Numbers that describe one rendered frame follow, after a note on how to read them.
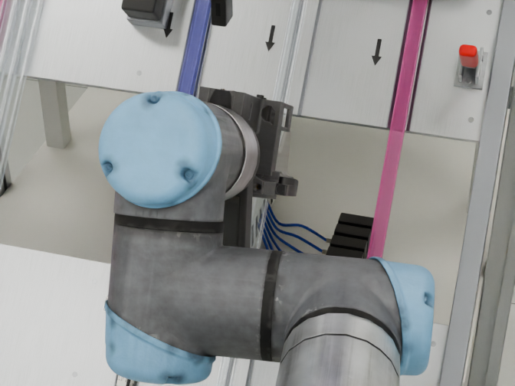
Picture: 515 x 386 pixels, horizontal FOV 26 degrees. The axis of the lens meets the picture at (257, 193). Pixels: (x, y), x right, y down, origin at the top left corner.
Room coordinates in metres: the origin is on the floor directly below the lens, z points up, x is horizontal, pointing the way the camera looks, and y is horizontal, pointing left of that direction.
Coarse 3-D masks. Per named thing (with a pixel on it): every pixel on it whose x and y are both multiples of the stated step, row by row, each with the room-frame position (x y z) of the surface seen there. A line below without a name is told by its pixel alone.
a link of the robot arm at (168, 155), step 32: (160, 96) 0.62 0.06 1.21; (192, 96) 0.64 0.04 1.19; (128, 128) 0.60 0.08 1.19; (160, 128) 0.60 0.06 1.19; (192, 128) 0.60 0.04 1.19; (224, 128) 0.64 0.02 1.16; (128, 160) 0.59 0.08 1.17; (160, 160) 0.59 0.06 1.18; (192, 160) 0.58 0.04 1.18; (224, 160) 0.62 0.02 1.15; (128, 192) 0.58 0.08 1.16; (160, 192) 0.57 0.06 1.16; (192, 192) 0.58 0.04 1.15; (224, 192) 0.61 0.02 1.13
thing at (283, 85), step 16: (304, 0) 0.98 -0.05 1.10; (288, 16) 0.97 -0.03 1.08; (304, 16) 0.98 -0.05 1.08; (288, 32) 0.96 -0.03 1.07; (288, 48) 0.95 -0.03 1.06; (288, 64) 0.94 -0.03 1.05; (288, 80) 0.93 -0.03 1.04; (288, 96) 0.92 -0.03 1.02; (256, 208) 0.84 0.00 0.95; (256, 224) 0.83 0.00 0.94; (256, 240) 0.82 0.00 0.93; (224, 368) 0.74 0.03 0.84; (224, 384) 0.73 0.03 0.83
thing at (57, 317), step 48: (0, 288) 0.88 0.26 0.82; (48, 288) 0.87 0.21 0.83; (96, 288) 0.86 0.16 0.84; (0, 336) 0.84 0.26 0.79; (48, 336) 0.83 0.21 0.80; (96, 336) 0.83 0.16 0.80; (432, 336) 0.78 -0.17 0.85; (0, 384) 0.80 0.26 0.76; (48, 384) 0.80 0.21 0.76; (96, 384) 0.79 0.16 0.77; (144, 384) 0.78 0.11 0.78; (192, 384) 0.78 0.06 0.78; (240, 384) 0.77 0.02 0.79; (432, 384) 0.75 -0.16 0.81
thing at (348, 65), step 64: (64, 0) 1.09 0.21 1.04; (192, 0) 1.06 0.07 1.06; (256, 0) 1.05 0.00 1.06; (320, 0) 1.04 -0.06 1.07; (384, 0) 1.03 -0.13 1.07; (448, 0) 1.01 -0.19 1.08; (64, 64) 1.04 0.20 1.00; (128, 64) 1.02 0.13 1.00; (256, 64) 1.00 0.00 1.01; (320, 64) 0.99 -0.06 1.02; (384, 64) 0.98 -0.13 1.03; (448, 64) 0.97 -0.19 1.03; (384, 128) 0.93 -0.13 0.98; (448, 128) 0.92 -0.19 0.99
